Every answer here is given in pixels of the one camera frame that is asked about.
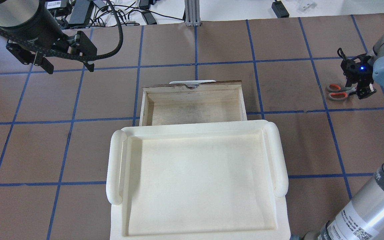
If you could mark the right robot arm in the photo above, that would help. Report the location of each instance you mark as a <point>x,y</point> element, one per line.
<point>362,218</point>

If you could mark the wooden drawer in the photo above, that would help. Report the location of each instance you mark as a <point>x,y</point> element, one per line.
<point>171,104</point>

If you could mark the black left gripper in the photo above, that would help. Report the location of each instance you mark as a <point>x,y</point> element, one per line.
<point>31,29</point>

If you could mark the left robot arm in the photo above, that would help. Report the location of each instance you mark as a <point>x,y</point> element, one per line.
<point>30,21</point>

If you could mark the black power adapter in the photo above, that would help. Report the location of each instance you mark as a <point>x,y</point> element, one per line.
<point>279,9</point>

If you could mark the grey orange scissors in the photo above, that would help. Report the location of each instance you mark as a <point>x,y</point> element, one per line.
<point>339,93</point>

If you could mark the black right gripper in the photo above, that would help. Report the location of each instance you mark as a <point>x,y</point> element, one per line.
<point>364,90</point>

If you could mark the aluminium frame post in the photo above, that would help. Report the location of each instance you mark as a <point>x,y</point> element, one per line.
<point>192,13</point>

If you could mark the white drawer handle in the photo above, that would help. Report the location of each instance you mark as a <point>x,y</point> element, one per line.
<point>192,84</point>

